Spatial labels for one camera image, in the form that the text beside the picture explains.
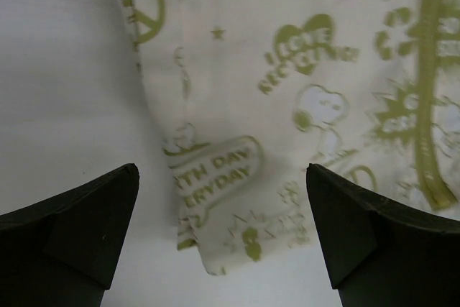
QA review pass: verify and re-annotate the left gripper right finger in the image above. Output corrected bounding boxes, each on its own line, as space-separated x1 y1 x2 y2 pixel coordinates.
306 164 459 307

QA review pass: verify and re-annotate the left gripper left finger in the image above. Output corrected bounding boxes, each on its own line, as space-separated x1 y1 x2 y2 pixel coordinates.
1 163 139 306

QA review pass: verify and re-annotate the cream green printed jacket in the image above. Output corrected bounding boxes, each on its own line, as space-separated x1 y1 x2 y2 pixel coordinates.
119 0 459 275

